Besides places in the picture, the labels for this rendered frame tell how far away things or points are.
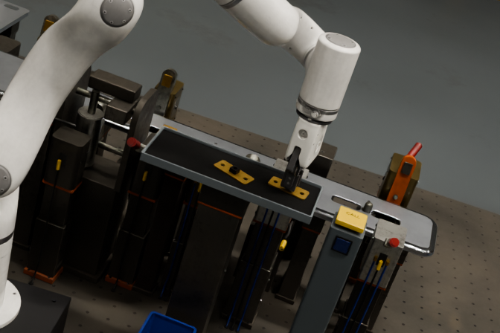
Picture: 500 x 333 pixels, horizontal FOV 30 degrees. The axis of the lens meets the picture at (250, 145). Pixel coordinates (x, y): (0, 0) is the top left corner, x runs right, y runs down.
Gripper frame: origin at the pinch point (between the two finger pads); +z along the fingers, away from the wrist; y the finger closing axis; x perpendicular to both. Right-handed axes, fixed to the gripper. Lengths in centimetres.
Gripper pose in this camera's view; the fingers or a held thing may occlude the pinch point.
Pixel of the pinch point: (292, 178)
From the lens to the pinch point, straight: 191.8
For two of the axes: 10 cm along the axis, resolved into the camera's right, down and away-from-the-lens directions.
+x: -8.9, -4.0, 2.1
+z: -2.7, 8.4, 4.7
